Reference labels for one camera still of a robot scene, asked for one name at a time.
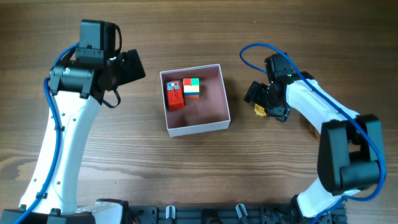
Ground multicoloured puzzle cube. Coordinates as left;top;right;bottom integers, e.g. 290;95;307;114
183;78;200;98

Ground red toy truck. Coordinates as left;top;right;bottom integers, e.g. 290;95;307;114
166;80;185;111

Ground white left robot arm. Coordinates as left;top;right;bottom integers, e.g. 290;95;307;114
1;20;146;223

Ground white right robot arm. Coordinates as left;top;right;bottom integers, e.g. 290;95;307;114
244;54;386;222

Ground brown plush capybara toy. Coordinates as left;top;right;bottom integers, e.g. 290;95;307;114
309;124;320;141

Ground white cardboard box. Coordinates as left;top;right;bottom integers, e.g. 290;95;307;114
160;64;231;137

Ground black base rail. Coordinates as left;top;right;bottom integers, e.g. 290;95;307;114
124;203;348;224

